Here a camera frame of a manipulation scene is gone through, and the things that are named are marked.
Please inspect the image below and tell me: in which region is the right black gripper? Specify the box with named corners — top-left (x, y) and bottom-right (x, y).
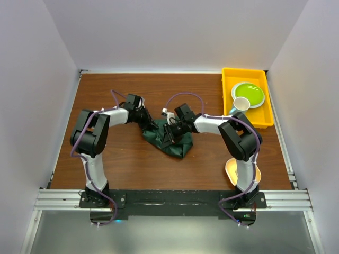
top-left (161, 121), bottom-right (188, 149)

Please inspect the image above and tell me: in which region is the dark green cloth napkin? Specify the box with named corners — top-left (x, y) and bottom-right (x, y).
top-left (142, 119), bottom-right (193, 159)

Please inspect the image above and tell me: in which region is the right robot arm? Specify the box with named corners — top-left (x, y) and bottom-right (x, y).
top-left (161, 104), bottom-right (262, 208)

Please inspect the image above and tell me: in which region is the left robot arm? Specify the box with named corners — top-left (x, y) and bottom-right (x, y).
top-left (70, 94), bottom-right (158, 207)

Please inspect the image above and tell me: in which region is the cream square bowl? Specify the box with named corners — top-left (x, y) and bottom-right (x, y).
top-left (225, 158), bottom-right (262, 186)

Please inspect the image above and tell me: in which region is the white blue mug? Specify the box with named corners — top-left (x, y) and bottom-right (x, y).
top-left (229, 97), bottom-right (251, 115)

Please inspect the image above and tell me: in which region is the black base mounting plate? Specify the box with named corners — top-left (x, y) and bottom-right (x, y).
top-left (79, 189), bottom-right (265, 221)

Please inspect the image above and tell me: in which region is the yellow plastic bin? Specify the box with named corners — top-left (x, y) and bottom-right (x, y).
top-left (222, 67), bottom-right (274, 129)

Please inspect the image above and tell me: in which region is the green plate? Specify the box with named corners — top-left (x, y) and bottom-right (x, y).
top-left (231, 82), bottom-right (265, 109)

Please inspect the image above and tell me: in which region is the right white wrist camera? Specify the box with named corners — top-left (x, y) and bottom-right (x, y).
top-left (161, 108), bottom-right (175, 124)

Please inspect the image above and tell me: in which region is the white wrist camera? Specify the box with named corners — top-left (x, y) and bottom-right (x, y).
top-left (161, 108), bottom-right (175, 124)
top-left (137, 97), bottom-right (145, 108)

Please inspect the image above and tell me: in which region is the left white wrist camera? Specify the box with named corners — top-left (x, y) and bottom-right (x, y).
top-left (137, 97), bottom-right (145, 108)

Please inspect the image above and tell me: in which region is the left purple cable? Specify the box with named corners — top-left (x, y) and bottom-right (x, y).
top-left (70, 89), bottom-right (118, 227)

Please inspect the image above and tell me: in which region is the aluminium frame rail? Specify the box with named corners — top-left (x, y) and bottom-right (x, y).
top-left (23, 72), bottom-right (324, 253)

